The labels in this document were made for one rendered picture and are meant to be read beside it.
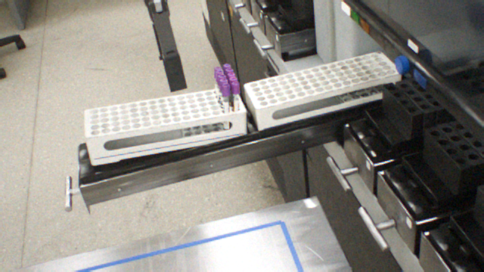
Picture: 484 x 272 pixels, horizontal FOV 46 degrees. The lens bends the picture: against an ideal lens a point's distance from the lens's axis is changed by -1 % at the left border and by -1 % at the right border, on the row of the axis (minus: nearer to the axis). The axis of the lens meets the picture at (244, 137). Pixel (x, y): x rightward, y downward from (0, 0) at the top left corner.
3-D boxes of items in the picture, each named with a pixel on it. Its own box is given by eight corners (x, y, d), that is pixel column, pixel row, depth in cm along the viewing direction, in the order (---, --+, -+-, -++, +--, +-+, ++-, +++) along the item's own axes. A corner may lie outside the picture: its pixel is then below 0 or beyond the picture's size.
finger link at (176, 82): (178, 51, 95) (179, 53, 94) (187, 86, 99) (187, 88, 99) (160, 55, 95) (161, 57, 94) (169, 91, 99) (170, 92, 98)
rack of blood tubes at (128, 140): (236, 112, 118) (234, 86, 114) (248, 138, 110) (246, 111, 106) (89, 136, 113) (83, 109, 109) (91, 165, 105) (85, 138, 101)
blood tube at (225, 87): (231, 134, 111) (230, 82, 105) (231, 138, 109) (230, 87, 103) (223, 134, 111) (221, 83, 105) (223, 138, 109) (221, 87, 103)
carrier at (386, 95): (421, 142, 99) (423, 113, 96) (411, 144, 99) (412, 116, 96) (391, 108, 109) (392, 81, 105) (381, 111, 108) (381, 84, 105)
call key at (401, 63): (401, 68, 93) (401, 51, 91) (409, 76, 90) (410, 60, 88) (394, 69, 92) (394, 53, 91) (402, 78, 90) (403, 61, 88)
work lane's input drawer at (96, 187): (391, 94, 128) (392, 60, 123) (421, 128, 117) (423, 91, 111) (66, 177, 119) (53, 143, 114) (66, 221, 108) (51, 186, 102)
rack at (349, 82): (380, 76, 122) (380, 51, 118) (401, 99, 114) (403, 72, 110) (246, 109, 118) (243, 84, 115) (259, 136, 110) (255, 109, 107)
